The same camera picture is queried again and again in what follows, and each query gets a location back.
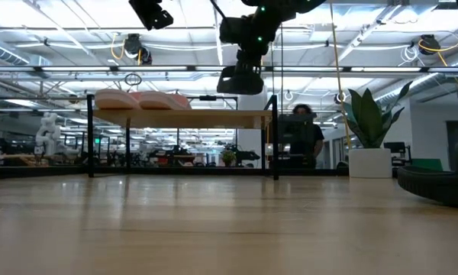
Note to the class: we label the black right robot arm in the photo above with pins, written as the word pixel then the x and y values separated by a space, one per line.
pixel 290 4

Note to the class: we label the wooden shelf with black legs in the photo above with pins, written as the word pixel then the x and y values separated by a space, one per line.
pixel 183 118

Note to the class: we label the small potted plant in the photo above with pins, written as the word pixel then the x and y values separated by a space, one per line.
pixel 228 157

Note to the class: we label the person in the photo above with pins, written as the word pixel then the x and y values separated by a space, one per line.
pixel 318 141

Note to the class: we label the green snake plant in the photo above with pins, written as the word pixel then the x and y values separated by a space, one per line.
pixel 368 118

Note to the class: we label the white plant pot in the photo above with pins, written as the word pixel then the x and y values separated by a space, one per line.
pixel 370 164

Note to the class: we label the white robot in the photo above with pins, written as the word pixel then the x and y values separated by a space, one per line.
pixel 49 133

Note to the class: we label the black computer monitor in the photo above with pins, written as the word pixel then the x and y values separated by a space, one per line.
pixel 395 147

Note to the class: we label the green panel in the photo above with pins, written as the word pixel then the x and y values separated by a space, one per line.
pixel 427 163

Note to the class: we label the black aluminium rig frame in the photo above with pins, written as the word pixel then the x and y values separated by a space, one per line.
pixel 42 172

